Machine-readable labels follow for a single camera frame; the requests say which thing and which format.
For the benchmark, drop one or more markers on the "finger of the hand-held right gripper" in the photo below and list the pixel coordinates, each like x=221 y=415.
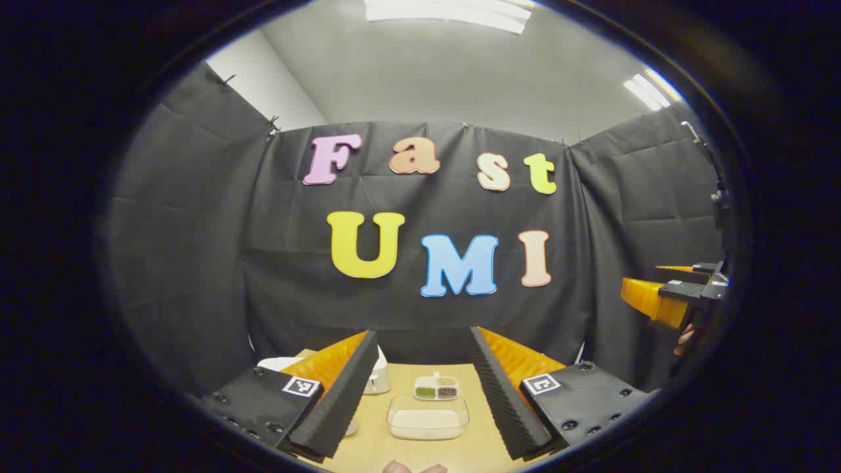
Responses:
x=650 y=299
x=683 y=268

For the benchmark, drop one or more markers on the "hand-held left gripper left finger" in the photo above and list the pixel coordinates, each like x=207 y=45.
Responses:
x=341 y=407

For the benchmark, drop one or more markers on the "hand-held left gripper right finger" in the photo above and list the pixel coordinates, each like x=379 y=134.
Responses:
x=502 y=401

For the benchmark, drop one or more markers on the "white rice cooker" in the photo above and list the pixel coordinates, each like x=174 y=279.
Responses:
x=279 y=363

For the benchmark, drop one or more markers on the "clear box of rice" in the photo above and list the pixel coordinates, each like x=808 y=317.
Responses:
x=427 y=420

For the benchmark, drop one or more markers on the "white divided dish of beans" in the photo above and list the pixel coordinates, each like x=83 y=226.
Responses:
x=436 y=387

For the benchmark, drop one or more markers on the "ceiling light panel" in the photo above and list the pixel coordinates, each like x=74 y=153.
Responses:
x=447 y=13
x=652 y=89

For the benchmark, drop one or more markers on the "black backdrop cloth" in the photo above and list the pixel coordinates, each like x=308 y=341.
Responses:
x=197 y=263

